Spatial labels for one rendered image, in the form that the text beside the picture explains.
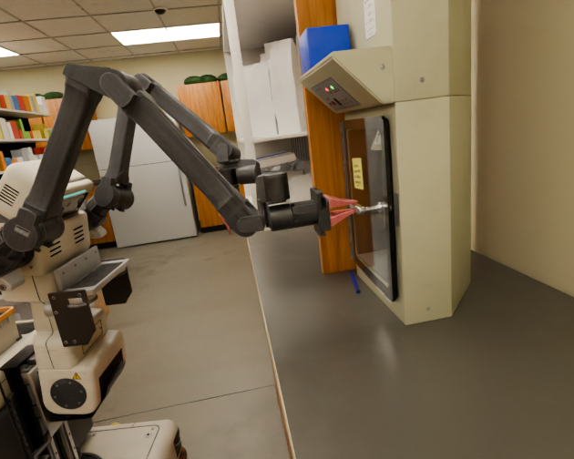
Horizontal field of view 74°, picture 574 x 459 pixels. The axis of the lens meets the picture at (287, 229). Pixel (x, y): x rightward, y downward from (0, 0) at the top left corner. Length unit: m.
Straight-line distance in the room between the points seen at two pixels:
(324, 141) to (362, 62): 0.40
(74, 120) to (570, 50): 1.06
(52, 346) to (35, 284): 0.18
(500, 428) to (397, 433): 0.14
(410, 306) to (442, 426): 0.30
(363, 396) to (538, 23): 0.92
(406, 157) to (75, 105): 0.68
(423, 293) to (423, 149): 0.31
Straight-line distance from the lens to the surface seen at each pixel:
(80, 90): 0.91
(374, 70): 0.77
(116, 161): 1.39
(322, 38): 0.97
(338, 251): 1.18
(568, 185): 1.09
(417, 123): 0.80
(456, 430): 0.67
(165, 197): 5.72
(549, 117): 1.12
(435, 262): 0.87
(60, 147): 0.95
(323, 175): 1.12
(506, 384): 0.77
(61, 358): 1.30
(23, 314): 2.75
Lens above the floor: 1.39
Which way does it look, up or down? 15 degrees down
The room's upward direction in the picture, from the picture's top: 7 degrees counter-clockwise
